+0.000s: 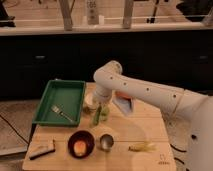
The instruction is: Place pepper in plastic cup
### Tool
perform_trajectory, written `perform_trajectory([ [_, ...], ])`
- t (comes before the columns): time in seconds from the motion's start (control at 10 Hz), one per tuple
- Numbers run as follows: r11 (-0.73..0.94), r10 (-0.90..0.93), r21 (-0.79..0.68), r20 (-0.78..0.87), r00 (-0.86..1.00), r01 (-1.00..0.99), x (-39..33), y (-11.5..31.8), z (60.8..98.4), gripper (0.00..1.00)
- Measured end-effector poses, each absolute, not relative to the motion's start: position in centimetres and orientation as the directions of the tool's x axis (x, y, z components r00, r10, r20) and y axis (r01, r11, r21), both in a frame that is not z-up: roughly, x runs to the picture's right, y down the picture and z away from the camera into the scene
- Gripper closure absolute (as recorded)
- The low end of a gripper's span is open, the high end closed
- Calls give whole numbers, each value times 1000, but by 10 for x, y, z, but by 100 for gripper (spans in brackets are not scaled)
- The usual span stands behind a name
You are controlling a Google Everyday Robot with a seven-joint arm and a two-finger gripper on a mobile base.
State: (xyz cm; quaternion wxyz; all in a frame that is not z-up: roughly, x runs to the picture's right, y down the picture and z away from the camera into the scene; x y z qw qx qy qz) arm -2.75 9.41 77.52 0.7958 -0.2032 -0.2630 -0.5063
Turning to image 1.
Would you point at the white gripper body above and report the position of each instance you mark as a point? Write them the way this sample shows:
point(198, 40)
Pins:
point(101, 94)

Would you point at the green pepper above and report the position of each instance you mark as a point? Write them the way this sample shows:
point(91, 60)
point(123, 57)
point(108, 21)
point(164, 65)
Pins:
point(97, 116)

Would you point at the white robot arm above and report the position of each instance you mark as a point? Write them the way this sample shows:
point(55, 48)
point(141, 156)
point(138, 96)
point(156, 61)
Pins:
point(195, 107)

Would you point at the small metal cup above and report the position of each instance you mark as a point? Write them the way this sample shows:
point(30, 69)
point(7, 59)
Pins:
point(106, 142)

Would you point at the blue and orange box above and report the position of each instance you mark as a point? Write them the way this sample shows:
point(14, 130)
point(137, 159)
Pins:
point(124, 103)

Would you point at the green plastic tray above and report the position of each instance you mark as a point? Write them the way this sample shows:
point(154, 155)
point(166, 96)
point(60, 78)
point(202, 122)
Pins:
point(68, 95)

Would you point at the dark brown bowl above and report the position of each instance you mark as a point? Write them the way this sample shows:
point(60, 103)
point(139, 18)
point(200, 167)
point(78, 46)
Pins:
point(81, 135)

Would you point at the silver fork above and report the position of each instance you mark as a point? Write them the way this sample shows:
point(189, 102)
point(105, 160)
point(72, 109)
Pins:
point(57, 110)

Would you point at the orange fruit in bowl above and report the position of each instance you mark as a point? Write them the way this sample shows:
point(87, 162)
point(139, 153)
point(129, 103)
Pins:
point(80, 148)

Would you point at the yellow banana peel toy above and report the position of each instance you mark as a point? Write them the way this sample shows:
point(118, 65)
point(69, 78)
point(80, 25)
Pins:
point(142, 147)

